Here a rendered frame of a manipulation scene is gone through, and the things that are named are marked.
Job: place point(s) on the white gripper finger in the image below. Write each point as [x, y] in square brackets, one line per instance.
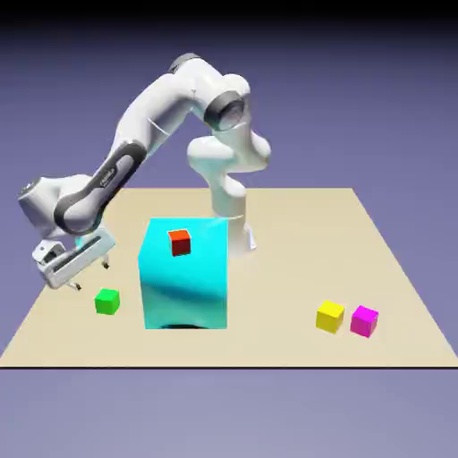
[105, 263]
[76, 285]

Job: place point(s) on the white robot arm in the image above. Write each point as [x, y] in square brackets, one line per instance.
[168, 103]

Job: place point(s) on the small red cube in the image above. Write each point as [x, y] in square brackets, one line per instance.
[180, 242]

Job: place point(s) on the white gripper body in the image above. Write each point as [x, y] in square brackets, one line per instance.
[77, 259]

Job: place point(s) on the small yellow cube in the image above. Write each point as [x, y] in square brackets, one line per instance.
[329, 316]

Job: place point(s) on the large cyan box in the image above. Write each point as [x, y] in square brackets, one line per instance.
[184, 273]

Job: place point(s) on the small magenta cube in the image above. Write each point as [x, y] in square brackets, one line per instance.
[364, 321]

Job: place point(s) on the small green cube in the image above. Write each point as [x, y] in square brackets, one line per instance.
[106, 301]

